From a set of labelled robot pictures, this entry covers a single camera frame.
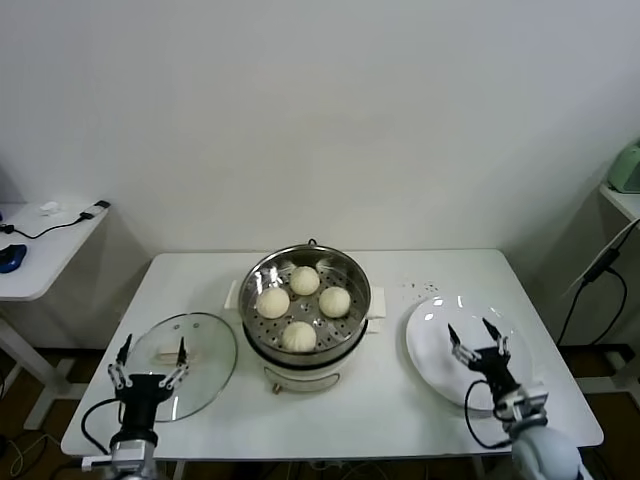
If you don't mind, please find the stainless steel steamer basket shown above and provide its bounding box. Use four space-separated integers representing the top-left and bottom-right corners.
223 244 387 364

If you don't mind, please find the black power cable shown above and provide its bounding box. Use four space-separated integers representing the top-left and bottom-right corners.
556 244 630 347

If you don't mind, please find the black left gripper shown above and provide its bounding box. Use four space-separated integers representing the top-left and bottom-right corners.
108 333 191 436

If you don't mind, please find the blue computer mouse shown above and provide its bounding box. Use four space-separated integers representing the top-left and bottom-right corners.
0 243 26 274

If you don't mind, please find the white side table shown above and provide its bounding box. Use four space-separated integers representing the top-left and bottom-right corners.
0 201 110 431

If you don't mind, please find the white shelf table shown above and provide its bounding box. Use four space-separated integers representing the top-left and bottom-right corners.
598 182 640 221

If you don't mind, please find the pale green appliance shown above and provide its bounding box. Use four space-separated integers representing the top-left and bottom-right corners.
605 141 640 194

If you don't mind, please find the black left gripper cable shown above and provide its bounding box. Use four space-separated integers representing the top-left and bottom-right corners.
81 398 125 455

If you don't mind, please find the white round plate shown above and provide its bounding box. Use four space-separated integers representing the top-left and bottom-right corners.
404 294 534 412

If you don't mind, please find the black cable with plug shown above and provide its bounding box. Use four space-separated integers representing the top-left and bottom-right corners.
0 199 110 240

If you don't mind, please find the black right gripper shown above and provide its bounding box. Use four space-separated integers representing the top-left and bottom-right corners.
446 317 521 399

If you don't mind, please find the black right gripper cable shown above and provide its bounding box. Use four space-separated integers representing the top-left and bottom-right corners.
463 379 514 450

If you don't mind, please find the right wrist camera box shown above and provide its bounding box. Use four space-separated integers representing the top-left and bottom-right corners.
492 382 550 424

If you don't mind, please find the white steamed baozi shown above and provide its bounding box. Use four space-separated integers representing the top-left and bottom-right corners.
289 265 322 297
282 320 318 354
317 285 352 319
256 287 291 320

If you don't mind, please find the white cable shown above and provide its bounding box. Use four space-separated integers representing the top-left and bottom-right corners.
564 217 640 297

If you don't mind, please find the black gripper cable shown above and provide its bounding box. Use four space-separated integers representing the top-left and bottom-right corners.
463 379 514 450
81 398 125 455

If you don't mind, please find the round glass pot lid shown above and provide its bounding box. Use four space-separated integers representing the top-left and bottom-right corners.
119 312 239 424

